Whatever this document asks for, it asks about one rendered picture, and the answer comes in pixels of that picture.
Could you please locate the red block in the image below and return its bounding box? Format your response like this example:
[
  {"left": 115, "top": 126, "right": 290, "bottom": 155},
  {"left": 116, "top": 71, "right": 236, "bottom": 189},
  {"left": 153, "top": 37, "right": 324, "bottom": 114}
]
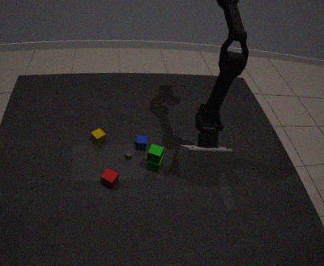
[{"left": 100, "top": 168, "right": 119, "bottom": 190}]

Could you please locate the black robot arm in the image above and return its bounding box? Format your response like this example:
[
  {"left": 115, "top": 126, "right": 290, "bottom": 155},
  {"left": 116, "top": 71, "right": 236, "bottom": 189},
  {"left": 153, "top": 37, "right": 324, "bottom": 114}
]
[{"left": 195, "top": 0, "right": 249, "bottom": 148}]

